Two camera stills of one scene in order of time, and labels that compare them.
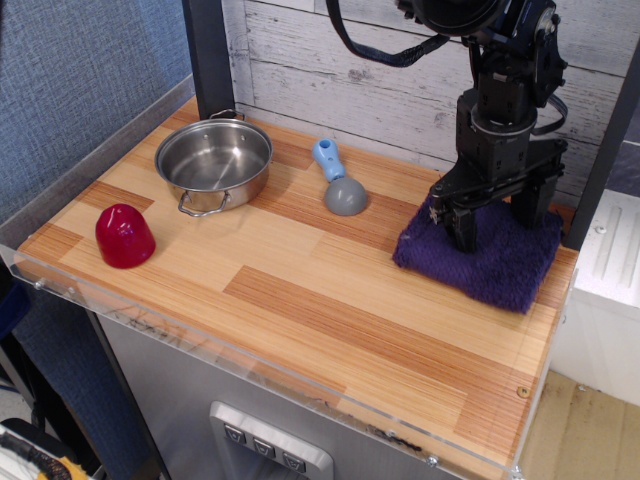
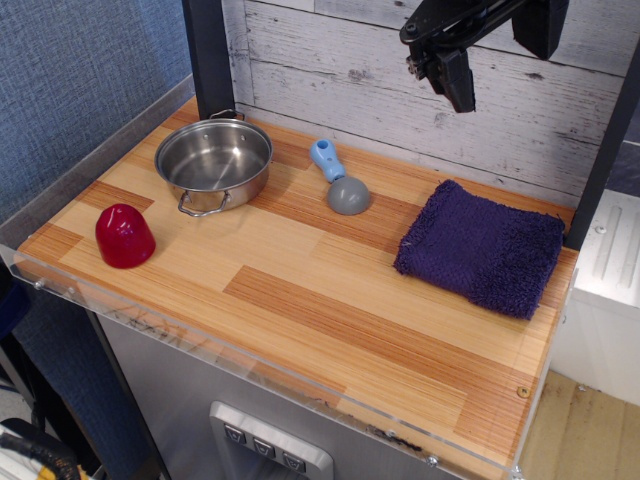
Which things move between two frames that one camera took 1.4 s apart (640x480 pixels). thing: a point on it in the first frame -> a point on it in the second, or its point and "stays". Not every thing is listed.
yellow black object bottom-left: [55, 467] stays
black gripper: [491, 166] -> [439, 32]
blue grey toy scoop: [343, 195] stays
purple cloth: [507, 269] stays
